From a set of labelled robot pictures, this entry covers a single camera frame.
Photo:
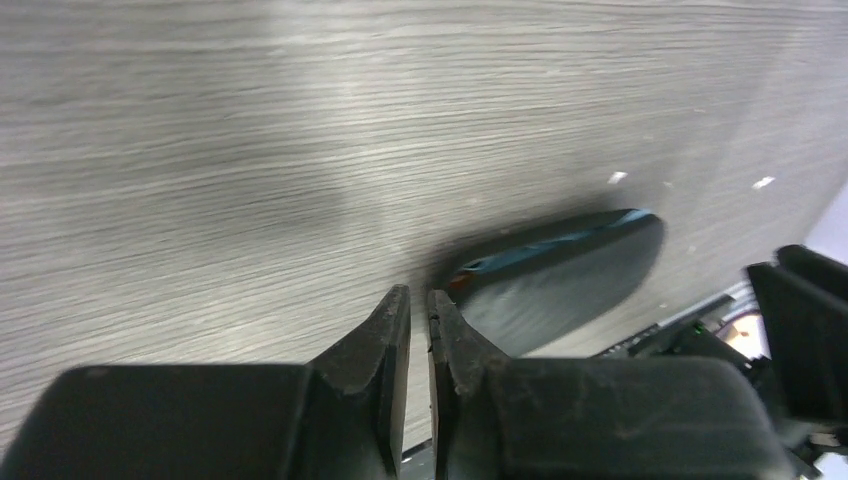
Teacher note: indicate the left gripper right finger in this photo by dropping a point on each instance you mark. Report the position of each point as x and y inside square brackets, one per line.
[498, 417]

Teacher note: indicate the black glasses case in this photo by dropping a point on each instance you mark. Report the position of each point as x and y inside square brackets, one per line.
[533, 303]

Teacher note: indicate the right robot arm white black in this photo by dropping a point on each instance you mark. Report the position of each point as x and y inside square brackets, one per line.
[694, 334]

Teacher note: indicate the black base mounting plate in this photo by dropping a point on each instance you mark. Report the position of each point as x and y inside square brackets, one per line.
[418, 462]

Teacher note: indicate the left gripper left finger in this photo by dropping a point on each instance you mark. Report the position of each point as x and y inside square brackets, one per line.
[339, 416]

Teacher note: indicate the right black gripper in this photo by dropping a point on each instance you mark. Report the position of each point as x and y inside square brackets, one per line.
[802, 298]

